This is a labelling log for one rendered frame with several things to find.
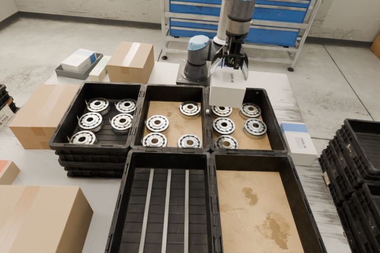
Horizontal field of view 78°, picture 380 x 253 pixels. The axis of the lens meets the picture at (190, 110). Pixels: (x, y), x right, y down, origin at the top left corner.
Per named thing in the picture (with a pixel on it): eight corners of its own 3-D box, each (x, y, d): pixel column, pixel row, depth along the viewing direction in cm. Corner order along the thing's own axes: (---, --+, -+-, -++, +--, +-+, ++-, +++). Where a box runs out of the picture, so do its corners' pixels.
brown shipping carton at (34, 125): (50, 107, 132) (39, 84, 121) (90, 107, 133) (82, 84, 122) (24, 149, 110) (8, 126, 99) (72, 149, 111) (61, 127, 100)
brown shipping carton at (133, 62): (124, 61, 170) (121, 41, 159) (154, 64, 169) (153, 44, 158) (111, 86, 148) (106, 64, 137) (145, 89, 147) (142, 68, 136)
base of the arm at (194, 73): (187, 63, 152) (188, 50, 145) (210, 68, 150) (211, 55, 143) (180, 77, 142) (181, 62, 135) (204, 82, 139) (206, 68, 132)
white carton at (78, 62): (83, 59, 168) (80, 48, 162) (98, 62, 166) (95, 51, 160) (65, 74, 154) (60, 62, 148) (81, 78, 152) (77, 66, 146)
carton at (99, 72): (106, 62, 168) (104, 55, 164) (114, 63, 167) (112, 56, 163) (91, 82, 150) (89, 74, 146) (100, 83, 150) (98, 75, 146)
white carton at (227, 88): (210, 75, 102) (212, 57, 96) (238, 77, 102) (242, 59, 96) (208, 105, 88) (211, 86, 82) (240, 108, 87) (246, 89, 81)
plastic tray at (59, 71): (78, 55, 173) (77, 49, 170) (104, 59, 171) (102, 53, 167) (56, 75, 154) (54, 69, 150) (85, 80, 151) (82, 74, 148)
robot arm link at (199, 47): (188, 52, 143) (189, 31, 133) (210, 55, 143) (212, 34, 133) (185, 63, 135) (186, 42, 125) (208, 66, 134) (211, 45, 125)
